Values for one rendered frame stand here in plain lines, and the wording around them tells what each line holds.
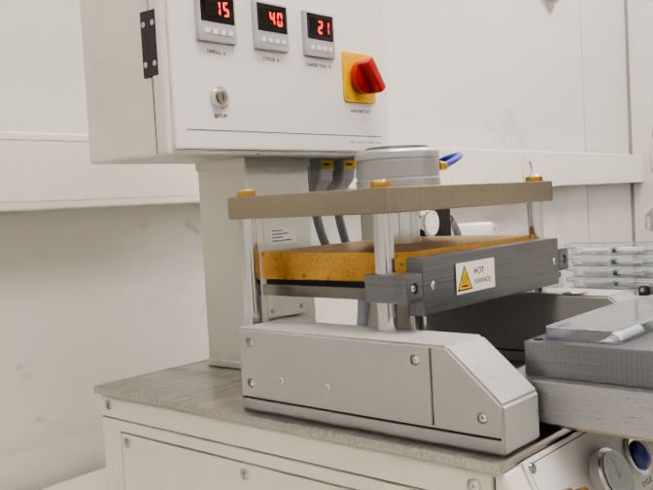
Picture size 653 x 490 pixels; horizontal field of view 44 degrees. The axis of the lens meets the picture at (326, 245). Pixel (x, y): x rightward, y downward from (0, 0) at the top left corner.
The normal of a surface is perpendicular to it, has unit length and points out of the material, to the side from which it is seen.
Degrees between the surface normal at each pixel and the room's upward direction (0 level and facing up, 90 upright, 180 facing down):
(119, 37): 90
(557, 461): 65
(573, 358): 90
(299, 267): 90
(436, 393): 90
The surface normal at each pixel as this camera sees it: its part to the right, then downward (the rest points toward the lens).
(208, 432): -0.66, 0.07
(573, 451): 0.65, -0.43
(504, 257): 0.75, 0.00
